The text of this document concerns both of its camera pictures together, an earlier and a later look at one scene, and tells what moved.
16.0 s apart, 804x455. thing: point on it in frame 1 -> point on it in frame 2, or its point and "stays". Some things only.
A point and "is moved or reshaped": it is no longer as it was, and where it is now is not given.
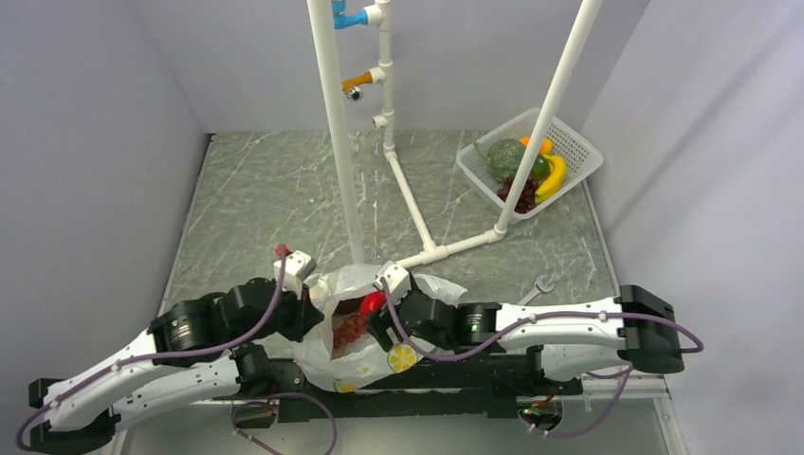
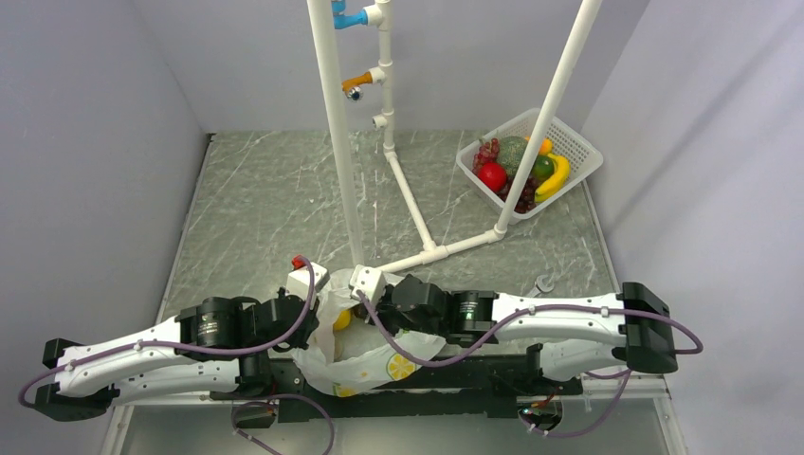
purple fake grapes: x=527 y=200 stays
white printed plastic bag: x=341 y=354 is moved or reshaped
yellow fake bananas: x=553 y=184 stays
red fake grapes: x=350 y=330 -> x=487 y=154
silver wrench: x=539 y=287 stays
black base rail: x=471 y=390 stays
